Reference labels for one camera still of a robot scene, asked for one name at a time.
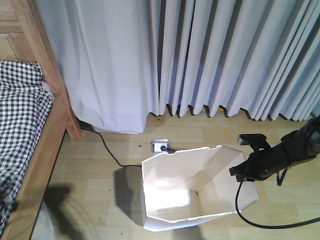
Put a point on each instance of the wooden bed frame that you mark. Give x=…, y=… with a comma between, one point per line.
x=23, y=38

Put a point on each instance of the floor power outlet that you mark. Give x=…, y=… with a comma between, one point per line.
x=159, y=145

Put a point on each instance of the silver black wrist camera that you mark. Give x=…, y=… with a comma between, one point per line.
x=256, y=141

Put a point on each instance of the white plastic trash bin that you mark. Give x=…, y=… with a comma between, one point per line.
x=190, y=187

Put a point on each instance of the white sheer curtain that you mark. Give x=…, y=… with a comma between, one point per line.
x=104, y=52

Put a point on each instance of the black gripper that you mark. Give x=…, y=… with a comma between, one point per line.
x=258, y=167

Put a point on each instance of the grey pleated curtain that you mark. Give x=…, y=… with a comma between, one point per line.
x=261, y=56

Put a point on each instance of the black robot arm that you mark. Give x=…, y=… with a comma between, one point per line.
x=295, y=148

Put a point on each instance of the black white checkered bedding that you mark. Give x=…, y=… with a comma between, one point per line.
x=25, y=104

